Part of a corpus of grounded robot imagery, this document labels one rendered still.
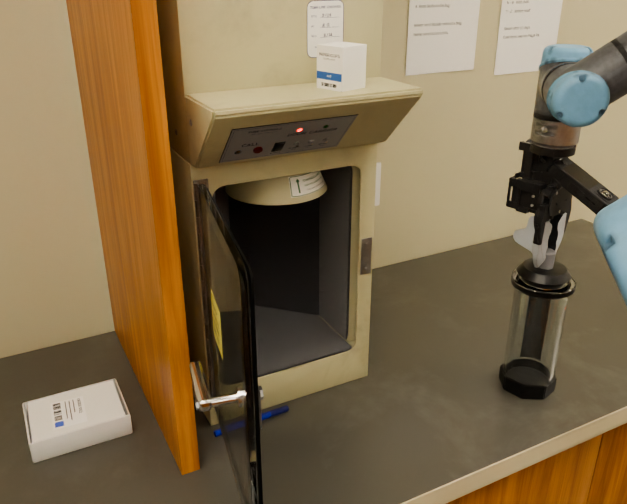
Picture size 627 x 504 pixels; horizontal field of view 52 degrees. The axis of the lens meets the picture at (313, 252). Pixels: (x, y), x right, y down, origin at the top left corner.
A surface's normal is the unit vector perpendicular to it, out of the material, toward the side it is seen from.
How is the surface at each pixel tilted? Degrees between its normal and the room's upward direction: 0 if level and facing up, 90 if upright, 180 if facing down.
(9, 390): 0
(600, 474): 90
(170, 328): 90
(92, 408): 0
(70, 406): 0
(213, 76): 90
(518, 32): 90
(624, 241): 57
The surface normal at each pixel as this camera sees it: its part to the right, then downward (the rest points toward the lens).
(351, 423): 0.00, -0.91
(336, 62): -0.71, 0.29
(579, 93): -0.19, 0.40
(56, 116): 0.47, 0.37
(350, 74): 0.71, 0.29
